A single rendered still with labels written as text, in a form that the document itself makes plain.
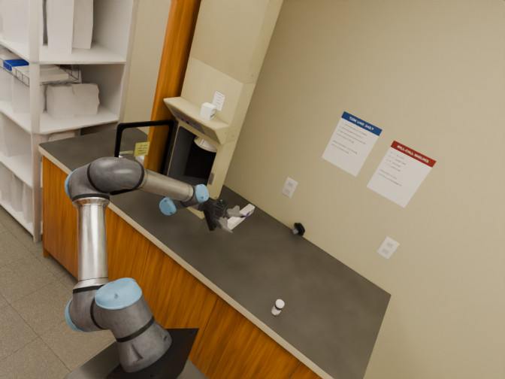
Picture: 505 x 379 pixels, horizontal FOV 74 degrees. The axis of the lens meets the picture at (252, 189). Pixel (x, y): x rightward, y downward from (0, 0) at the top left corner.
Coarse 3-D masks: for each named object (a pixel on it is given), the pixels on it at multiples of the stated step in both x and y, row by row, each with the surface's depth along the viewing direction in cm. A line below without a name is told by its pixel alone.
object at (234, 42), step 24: (216, 0) 140; (240, 0) 134; (264, 0) 130; (216, 24) 143; (240, 24) 138; (264, 24) 134; (192, 48) 153; (216, 48) 147; (240, 48) 141; (264, 48) 144; (240, 72) 144
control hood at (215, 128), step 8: (168, 104) 156; (176, 104) 156; (184, 104) 159; (192, 104) 162; (184, 112) 152; (192, 112) 154; (192, 120) 154; (200, 120) 149; (208, 120) 152; (216, 120) 155; (208, 128) 149; (216, 128) 148; (224, 128) 152; (208, 136) 160; (216, 136) 151; (224, 136) 156
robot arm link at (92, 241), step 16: (80, 176) 109; (80, 192) 109; (96, 192) 110; (80, 208) 109; (96, 208) 110; (80, 224) 107; (96, 224) 108; (80, 240) 106; (96, 240) 107; (80, 256) 105; (96, 256) 105; (80, 272) 103; (96, 272) 104; (80, 288) 100; (96, 288) 101; (80, 304) 99; (80, 320) 98
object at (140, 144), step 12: (156, 120) 163; (132, 132) 156; (144, 132) 161; (156, 132) 166; (120, 144) 155; (132, 144) 160; (144, 144) 165; (156, 144) 171; (120, 156) 159; (132, 156) 164; (144, 156) 170; (156, 156) 175; (156, 168) 181
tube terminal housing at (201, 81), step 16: (192, 64) 156; (192, 80) 159; (208, 80) 154; (224, 80) 150; (192, 96) 162; (208, 96) 157; (240, 96) 149; (224, 112) 155; (240, 112) 157; (192, 128) 168; (240, 128) 165; (224, 144) 161; (224, 160) 169; (224, 176) 179; (192, 208) 185
